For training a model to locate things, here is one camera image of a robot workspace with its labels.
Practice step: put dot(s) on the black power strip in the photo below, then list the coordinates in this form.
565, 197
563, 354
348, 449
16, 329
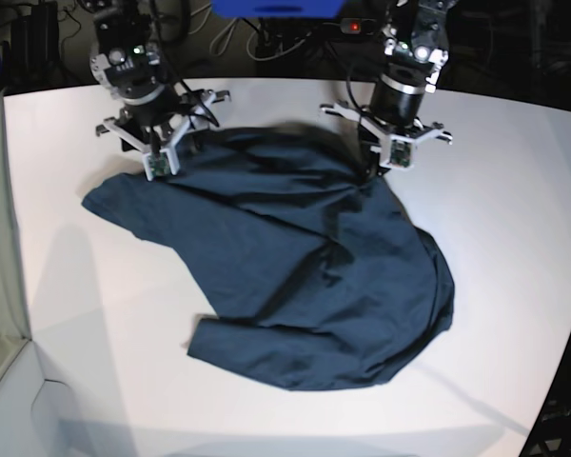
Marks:
357, 26

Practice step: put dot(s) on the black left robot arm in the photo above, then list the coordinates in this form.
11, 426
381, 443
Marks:
416, 50

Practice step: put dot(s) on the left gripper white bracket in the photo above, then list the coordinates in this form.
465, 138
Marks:
395, 146

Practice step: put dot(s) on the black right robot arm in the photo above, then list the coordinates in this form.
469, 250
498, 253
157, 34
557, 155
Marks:
129, 60

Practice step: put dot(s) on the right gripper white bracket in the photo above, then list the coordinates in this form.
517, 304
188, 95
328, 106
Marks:
155, 125

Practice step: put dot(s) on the dark blue t-shirt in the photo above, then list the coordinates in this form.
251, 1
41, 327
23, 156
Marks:
317, 279

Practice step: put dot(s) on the blue plastic bin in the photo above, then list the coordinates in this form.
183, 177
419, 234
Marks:
277, 8

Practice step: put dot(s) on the black computer tower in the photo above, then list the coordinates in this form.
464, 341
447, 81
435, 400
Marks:
34, 44

